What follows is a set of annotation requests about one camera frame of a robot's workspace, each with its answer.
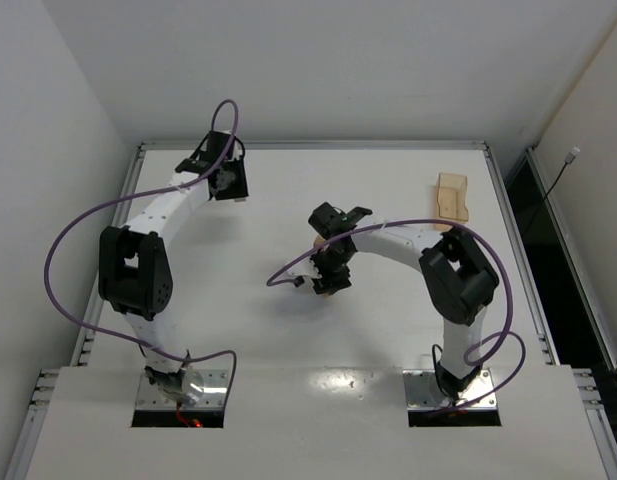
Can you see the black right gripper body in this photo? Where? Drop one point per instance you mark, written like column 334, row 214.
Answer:
column 331, row 280

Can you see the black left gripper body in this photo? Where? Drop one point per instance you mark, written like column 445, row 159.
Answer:
column 232, row 182

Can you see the wooden cube number five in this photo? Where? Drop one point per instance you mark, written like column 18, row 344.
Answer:
column 318, row 242

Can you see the transparent orange plastic box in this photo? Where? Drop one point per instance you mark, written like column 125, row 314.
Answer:
column 450, row 198

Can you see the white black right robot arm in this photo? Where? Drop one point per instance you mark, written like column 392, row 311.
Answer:
column 460, row 280

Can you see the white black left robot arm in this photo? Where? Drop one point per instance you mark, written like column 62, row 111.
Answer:
column 134, row 272

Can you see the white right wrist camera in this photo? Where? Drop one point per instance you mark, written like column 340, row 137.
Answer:
column 302, row 272

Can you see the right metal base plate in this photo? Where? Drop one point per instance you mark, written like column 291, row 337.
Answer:
column 423, row 394

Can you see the metal base plate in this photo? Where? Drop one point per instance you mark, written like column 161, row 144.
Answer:
column 213, row 387
column 423, row 394

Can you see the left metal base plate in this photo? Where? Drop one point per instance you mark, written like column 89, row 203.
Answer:
column 213, row 387

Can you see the black cable white plug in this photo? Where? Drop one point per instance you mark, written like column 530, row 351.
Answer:
column 568, row 160

